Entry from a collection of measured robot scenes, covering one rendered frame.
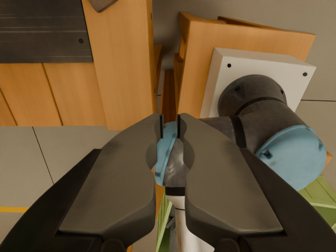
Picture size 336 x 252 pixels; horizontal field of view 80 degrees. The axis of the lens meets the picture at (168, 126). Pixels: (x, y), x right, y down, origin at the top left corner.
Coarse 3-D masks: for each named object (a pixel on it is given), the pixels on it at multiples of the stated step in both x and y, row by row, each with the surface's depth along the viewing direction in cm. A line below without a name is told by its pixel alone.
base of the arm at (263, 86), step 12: (240, 84) 44; (252, 84) 42; (264, 84) 42; (276, 84) 43; (228, 96) 44; (240, 96) 42; (252, 96) 40; (264, 96) 39; (276, 96) 40; (228, 108) 44; (240, 108) 40
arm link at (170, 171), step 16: (176, 128) 34; (224, 128) 32; (160, 144) 32; (176, 144) 32; (160, 160) 32; (176, 160) 32; (160, 176) 33; (176, 176) 32; (176, 192) 31; (176, 208) 33; (176, 224) 33; (176, 240) 33; (192, 240) 30
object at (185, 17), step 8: (184, 16) 76; (192, 16) 79; (224, 16) 122; (184, 24) 71; (240, 24) 83; (248, 24) 75; (256, 24) 75; (184, 32) 68; (184, 40) 66; (184, 48) 111; (176, 56) 125; (176, 64) 108; (176, 72) 96; (176, 80) 87; (176, 88) 83; (176, 96) 79; (176, 104) 75
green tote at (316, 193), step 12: (324, 180) 79; (300, 192) 70; (312, 192) 72; (324, 192) 73; (168, 204) 68; (312, 204) 67; (324, 204) 67; (324, 216) 77; (168, 228) 93; (156, 240) 87; (168, 240) 88
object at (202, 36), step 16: (192, 32) 50; (208, 32) 50; (224, 32) 50; (240, 32) 50; (256, 32) 50; (272, 32) 50; (288, 32) 50; (304, 32) 53; (192, 48) 52; (208, 48) 52; (240, 48) 52; (256, 48) 52; (272, 48) 52; (288, 48) 52; (304, 48) 52; (192, 64) 55; (208, 64) 55; (192, 80) 57; (192, 96) 59; (176, 112) 66; (192, 112) 62
